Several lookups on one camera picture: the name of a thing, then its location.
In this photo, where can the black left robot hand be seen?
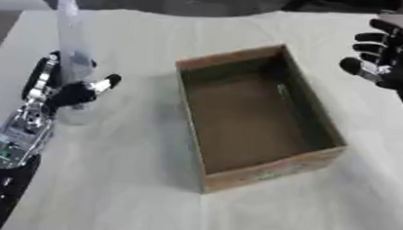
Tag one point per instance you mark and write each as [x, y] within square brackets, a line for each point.
[69, 95]

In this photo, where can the clear plastic bottle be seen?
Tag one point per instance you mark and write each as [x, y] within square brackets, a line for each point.
[73, 59]

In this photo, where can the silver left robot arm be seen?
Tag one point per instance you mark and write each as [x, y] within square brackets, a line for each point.
[13, 151]

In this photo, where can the open tan cardboard box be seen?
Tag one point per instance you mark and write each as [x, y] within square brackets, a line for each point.
[256, 116]

